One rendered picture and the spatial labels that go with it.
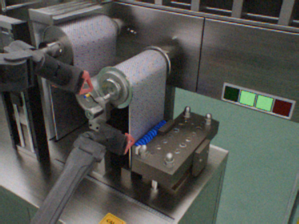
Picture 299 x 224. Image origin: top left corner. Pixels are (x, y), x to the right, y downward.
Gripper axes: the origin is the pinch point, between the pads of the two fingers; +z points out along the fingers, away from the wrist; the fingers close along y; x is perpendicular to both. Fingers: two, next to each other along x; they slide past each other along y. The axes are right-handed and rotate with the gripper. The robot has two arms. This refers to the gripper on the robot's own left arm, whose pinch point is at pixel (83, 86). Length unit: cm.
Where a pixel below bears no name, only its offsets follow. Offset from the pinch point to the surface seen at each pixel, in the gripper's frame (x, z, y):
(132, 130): -6.8, 25.7, 6.5
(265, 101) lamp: 20, 43, 43
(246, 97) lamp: 19, 43, 36
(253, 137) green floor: 30, 241, 11
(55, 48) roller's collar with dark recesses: 9.8, 5.3, -21.4
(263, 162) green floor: 10, 217, 29
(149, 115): 0.7, 33.6, 6.6
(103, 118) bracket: -6.4, 18.4, -1.7
